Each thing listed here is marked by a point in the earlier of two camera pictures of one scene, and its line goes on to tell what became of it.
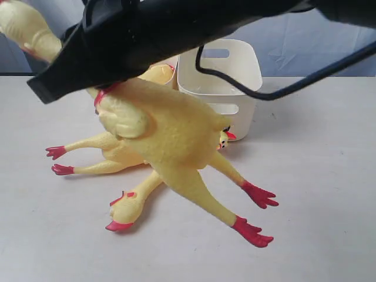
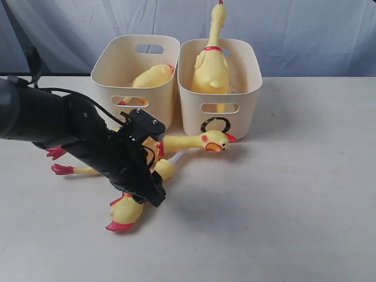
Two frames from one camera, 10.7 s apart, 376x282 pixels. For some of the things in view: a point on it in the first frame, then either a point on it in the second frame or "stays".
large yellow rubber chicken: [172, 133] → [211, 74]
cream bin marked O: [238, 59] stays
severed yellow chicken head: [125, 211] stays
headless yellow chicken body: [160, 73] stays
